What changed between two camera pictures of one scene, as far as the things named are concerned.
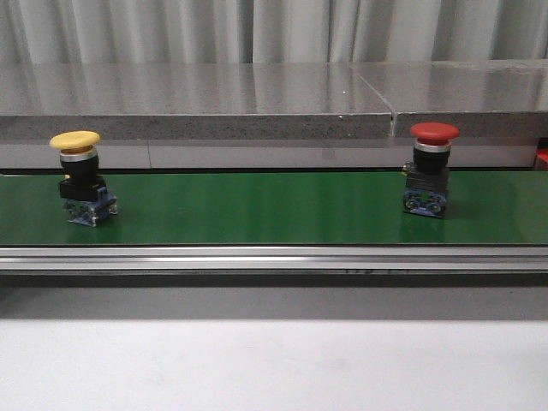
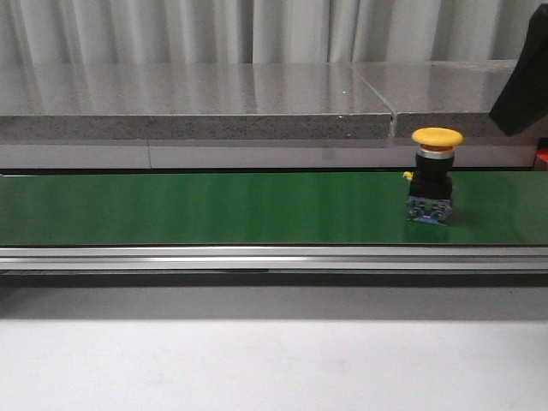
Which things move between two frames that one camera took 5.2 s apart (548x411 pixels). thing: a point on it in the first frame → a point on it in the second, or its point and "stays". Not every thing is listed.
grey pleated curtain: x=273 y=32 stays
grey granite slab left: x=190 y=100 stays
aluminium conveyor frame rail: x=273 y=258 stays
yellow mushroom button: x=83 y=192 → x=430 y=193
